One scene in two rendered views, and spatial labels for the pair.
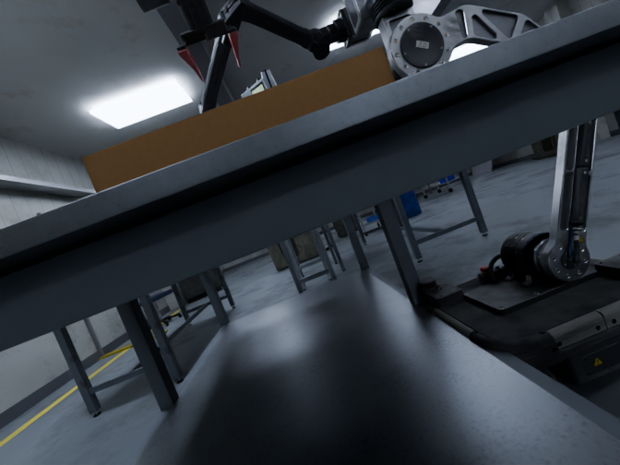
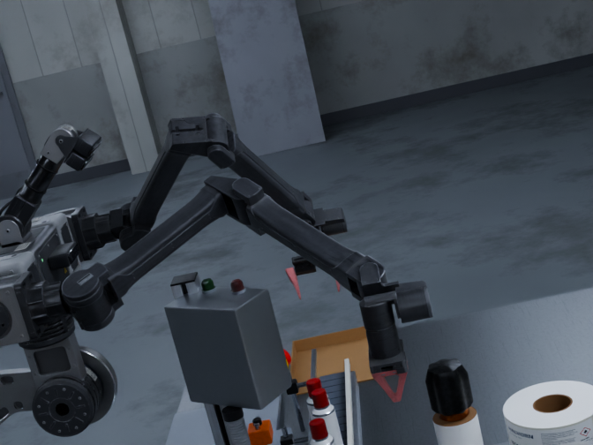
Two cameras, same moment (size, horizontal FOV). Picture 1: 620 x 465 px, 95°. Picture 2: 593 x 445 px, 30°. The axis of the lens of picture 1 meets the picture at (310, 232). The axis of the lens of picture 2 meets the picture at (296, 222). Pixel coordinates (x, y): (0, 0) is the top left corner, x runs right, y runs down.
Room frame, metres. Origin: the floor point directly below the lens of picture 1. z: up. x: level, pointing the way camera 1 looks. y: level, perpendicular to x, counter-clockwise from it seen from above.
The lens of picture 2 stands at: (3.30, 0.39, 2.08)
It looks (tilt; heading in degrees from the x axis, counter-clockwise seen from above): 15 degrees down; 188
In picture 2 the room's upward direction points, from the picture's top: 14 degrees counter-clockwise
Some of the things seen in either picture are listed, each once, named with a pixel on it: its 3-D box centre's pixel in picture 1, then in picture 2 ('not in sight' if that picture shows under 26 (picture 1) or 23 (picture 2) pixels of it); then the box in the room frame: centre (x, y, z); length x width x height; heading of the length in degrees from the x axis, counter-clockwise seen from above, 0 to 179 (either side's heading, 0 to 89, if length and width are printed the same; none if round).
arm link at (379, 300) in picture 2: not in sight; (380, 312); (1.41, 0.25, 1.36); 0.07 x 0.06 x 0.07; 92
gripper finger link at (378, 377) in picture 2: not in sight; (391, 375); (1.40, 0.24, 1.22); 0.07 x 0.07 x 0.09; 1
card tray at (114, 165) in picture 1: (264, 162); (336, 358); (0.39, 0.02, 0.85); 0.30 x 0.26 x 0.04; 2
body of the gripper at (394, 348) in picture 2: not in sight; (384, 343); (1.41, 0.24, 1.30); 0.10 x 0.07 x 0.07; 1
